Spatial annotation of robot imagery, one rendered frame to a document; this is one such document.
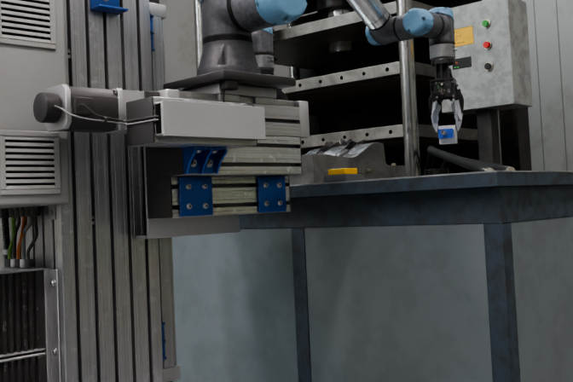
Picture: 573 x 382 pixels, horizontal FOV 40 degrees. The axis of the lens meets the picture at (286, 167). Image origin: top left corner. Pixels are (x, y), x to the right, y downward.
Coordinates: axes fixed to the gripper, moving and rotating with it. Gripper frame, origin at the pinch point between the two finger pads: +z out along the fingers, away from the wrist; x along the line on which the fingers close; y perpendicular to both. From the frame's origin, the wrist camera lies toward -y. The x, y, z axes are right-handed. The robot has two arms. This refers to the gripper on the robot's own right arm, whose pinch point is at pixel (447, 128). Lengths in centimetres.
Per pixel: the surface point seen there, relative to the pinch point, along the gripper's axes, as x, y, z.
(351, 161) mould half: -30.9, -4.2, 8.0
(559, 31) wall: 38, -243, -74
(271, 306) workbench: -55, 8, 52
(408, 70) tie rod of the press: -21, -60, -29
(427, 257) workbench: -3.3, 30.1, 36.2
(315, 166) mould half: -38.0, 12.6, 9.9
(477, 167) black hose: 6.6, -15.9, 11.7
